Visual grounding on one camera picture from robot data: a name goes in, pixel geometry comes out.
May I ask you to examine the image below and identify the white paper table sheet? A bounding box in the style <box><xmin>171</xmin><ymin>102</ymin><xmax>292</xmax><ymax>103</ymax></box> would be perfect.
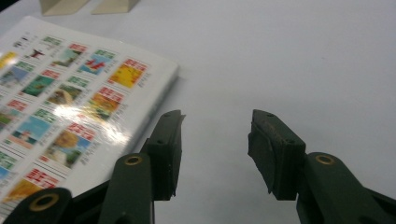
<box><xmin>0</xmin><ymin>0</ymin><xmax>396</xmax><ymax>224</ymax></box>

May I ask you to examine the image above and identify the white book with picture grid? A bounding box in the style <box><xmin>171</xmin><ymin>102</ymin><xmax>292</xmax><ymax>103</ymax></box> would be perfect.
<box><xmin>0</xmin><ymin>15</ymin><xmax>180</xmax><ymax>220</ymax></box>

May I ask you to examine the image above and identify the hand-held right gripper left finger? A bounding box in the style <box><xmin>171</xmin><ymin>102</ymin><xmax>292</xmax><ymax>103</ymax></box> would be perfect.
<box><xmin>97</xmin><ymin>109</ymin><xmax>187</xmax><ymax>224</ymax></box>

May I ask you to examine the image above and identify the wooden expandable book rack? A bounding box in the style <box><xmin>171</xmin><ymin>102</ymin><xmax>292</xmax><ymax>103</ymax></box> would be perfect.
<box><xmin>38</xmin><ymin>0</ymin><xmax>141</xmax><ymax>17</ymax></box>

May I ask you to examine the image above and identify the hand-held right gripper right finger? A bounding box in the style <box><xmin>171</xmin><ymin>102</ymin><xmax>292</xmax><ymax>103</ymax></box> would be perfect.
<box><xmin>247</xmin><ymin>108</ymin><xmax>395</xmax><ymax>224</ymax></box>

